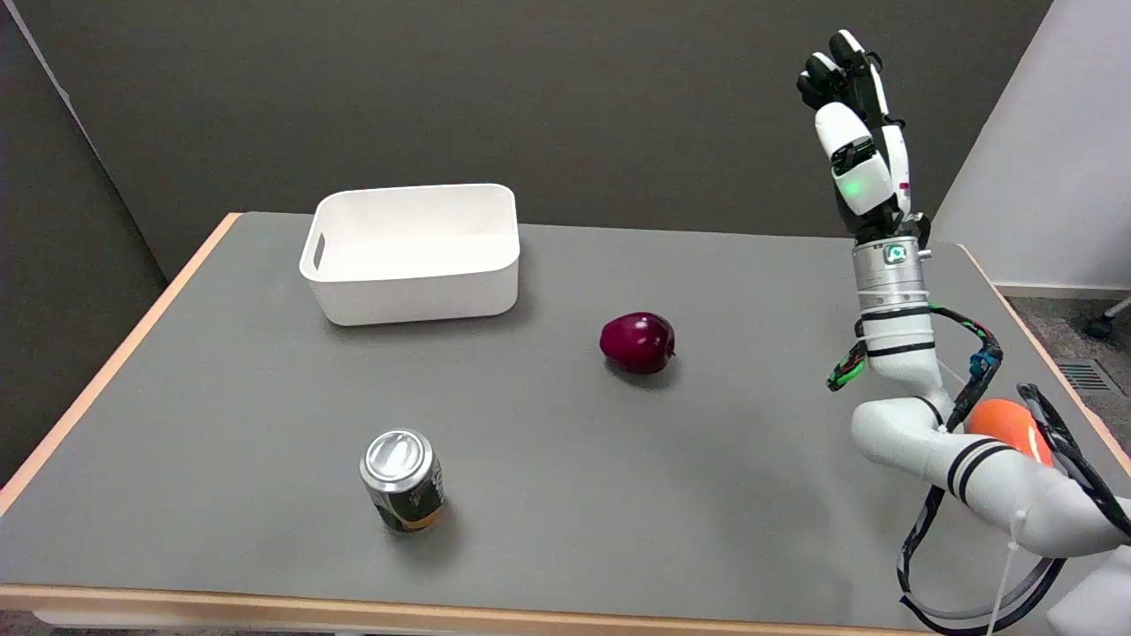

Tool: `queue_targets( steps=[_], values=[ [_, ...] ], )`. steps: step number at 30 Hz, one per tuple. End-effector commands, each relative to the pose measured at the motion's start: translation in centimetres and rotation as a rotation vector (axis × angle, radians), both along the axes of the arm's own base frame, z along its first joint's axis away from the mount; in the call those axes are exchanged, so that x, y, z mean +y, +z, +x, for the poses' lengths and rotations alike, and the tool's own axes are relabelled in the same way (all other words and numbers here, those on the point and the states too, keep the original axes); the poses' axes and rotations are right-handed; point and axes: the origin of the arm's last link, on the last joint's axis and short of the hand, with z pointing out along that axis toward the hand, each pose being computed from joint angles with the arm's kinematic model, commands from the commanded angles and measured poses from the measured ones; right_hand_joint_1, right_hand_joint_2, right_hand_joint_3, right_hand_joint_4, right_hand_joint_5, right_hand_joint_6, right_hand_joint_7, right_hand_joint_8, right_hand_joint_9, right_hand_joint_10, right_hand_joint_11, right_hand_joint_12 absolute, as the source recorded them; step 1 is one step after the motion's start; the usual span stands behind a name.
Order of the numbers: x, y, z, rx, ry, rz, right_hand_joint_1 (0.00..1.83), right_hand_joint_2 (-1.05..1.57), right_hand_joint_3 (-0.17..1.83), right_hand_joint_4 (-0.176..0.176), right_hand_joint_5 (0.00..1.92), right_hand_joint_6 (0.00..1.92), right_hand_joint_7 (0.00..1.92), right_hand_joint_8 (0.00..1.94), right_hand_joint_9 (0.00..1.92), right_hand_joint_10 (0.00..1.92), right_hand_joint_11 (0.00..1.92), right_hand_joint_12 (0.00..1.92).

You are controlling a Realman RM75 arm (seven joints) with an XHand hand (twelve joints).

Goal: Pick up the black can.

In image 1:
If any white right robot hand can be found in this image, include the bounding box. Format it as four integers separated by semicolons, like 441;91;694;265
796;29;931;246

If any black drink can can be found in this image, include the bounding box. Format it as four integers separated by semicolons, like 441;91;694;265
359;428;445;534

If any dark red apple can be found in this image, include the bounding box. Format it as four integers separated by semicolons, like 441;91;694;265
599;311;677;375

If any black chair caster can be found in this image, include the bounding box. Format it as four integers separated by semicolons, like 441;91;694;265
1084;297;1131;341

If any orange mango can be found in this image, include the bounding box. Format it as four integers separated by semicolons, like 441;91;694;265
964;398;1056;467

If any floor vent grille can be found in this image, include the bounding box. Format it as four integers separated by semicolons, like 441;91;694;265
1057;360;1116;393

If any white plastic bin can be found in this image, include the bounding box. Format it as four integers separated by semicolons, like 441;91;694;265
299;183;520;327

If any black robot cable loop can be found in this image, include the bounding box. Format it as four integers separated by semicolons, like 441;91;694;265
826;305;1131;636

